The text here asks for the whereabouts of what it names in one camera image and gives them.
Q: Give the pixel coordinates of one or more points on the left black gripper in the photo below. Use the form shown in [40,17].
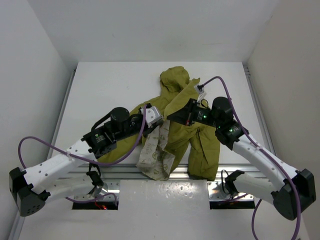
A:
[147,130]

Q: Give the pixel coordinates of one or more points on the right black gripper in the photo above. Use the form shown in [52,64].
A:
[184,115]

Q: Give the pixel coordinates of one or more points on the olive green hooded jacket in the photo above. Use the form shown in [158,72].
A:
[164,148]

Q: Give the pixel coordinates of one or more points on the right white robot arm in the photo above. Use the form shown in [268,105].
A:
[289,190]

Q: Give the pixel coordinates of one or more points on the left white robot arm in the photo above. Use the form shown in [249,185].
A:
[33,187]

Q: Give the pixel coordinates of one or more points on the white front cover panel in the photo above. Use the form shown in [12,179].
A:
[157,210]

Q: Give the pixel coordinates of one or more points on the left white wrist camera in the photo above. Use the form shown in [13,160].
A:
[152,116]

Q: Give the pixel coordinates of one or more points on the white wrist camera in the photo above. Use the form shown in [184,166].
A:
[200,89]
[152,116]

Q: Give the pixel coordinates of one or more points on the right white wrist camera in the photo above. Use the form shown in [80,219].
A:
[200,89]

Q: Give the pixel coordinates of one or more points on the aluminium frame rail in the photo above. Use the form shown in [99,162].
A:
[131,172]

